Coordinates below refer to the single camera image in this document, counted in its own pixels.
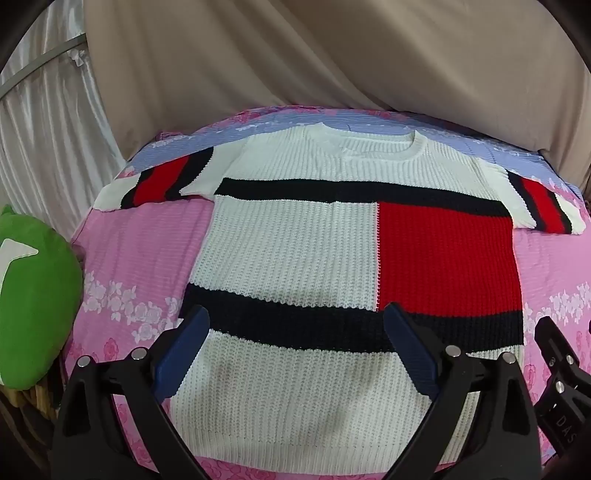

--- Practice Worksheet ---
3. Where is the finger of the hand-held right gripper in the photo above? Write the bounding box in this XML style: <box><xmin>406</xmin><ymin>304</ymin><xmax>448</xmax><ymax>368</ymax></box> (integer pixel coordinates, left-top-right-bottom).
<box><xmin>534</xmin><ymin>316</ymin><xmax>591</xmax><ymax>403</ymax></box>

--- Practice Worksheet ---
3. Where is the white red black knit sweater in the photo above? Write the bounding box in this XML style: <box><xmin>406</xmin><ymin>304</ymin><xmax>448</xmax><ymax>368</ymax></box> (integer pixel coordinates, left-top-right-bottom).
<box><xmin>92</xmin><ymin>124</ymin><xmax>585</xmax><ymax>463</ymax></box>

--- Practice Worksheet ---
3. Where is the pink floral bed sheet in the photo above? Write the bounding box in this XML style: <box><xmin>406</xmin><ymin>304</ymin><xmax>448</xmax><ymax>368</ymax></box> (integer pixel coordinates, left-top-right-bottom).
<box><xmin>60</xmin><ymin>105</ymin><xmax>591</xmax><ymax>480</ymax></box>

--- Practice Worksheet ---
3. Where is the white satin curtain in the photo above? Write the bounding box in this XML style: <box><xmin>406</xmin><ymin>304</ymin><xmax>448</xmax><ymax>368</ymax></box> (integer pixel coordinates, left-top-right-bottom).
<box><xmin>0</xmin><ymin>28</ymin><xmax>126</xmax><ymax>234</ymax></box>

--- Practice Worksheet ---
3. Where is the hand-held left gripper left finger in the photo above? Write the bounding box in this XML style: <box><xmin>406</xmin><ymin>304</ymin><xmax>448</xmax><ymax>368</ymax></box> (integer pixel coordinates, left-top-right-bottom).
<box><xmin>51</xmin><ymin>305</ymin><xmax>211</xmax><ymax>480</ymax></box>

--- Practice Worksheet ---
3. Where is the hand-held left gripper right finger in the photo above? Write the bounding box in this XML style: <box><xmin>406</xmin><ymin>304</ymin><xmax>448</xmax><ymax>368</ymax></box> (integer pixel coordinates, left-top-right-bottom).
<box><xmin>383</xmin><ymin>302</ymin><xmax>541</xmax><ymax>480</ymax></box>

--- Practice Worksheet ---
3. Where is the green plush pillow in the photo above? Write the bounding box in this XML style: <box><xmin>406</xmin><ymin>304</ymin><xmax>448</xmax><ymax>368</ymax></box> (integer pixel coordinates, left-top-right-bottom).
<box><xmin>0</xmin><ymin>203</ymin><xmax>85</xmax><ymax>391</ymax></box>

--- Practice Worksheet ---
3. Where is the brown wicker furniture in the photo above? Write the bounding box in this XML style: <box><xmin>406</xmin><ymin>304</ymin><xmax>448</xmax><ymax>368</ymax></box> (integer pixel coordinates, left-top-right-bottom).
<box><xmin>0</xmin><ymin>369</ymin><xmax>65</xmax><ymax>416</ymax></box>

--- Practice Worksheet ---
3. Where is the beige curtain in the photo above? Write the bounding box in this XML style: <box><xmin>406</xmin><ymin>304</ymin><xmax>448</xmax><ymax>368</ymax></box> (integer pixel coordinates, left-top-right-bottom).
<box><xmin>83</xmin><ymin>0</ymin><xmax>591</xmax><ymax>197</ymax></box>

